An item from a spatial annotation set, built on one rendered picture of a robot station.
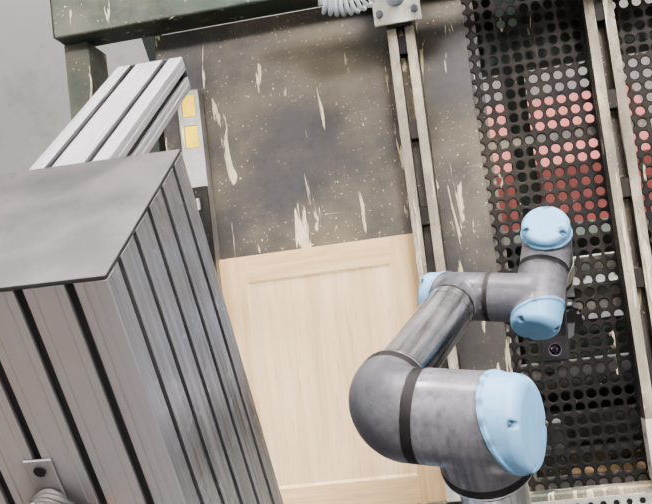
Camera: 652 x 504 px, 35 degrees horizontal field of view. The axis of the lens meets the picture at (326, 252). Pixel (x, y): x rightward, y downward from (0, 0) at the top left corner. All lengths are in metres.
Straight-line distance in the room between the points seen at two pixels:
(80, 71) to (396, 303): 0.89
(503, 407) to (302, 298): 1.12
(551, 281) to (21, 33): 4.16
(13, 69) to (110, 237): 4.62
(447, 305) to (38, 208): 0.69
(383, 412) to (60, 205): 0.45
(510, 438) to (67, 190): 0.55
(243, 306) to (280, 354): 0.13
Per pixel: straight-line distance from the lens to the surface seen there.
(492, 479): 1.23
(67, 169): 1.08
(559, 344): 1.73
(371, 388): 1.24
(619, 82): 2.21
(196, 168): 2.31
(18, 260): 0.92
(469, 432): 1.18
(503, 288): 1.56
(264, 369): 2.26
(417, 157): 2.22
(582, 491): 2.19
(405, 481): 2.23
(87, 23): 2.41
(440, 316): 1.46
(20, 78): 5.50
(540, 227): 1.59
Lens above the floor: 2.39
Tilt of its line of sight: 28 degrees down
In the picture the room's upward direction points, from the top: 13 degrees counter-clockwise
